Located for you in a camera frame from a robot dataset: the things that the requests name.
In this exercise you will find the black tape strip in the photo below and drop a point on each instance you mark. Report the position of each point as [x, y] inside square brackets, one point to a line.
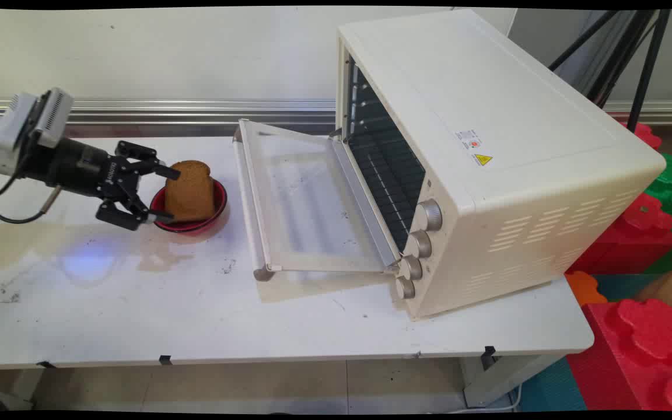
[46, 365]
[165, 359]
[488, 354]

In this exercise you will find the metal oven rack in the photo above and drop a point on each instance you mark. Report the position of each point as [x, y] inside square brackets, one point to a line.
[391, 181]

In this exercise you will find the silver oven knob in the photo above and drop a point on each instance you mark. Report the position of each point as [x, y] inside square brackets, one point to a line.
[411, 267]
[420, 244]
[405, 287]
[430, 215]

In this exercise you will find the teal foam block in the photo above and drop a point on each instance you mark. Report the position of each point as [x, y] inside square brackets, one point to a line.
[627, 287]

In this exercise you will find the small red foam block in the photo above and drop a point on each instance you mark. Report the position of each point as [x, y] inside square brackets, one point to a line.
[646, 135]

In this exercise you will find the black tripod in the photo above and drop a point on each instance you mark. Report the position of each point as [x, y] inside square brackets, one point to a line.
[639, 64]

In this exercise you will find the cream toaster oven body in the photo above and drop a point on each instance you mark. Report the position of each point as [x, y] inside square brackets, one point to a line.
[517, 146]

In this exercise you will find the large red foam block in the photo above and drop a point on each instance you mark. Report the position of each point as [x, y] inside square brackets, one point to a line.
[639, 356]

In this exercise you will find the white table leg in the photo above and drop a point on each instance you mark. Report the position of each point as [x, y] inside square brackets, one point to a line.
[499, 379]

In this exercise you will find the yellow warning sticker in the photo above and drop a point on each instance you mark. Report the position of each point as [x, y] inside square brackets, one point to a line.
[482, 160]

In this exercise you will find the brown bread slice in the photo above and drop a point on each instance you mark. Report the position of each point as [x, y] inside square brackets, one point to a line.
[190, 192]

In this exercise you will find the white label sticker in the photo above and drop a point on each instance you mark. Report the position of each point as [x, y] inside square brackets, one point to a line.
[468, 139]

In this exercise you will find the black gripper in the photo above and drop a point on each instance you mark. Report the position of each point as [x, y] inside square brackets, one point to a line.
[73, 163]

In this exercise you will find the teal foam floor mat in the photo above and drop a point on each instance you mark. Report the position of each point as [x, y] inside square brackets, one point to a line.
[552, 388]

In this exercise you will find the orange foam block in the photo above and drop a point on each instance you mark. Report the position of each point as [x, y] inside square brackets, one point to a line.
[585, 287]

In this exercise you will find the aluminium wall rail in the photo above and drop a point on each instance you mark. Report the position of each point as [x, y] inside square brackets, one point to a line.
[167, 111]

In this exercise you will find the red bowl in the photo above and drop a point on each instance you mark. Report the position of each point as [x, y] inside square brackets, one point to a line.
[196, 226]

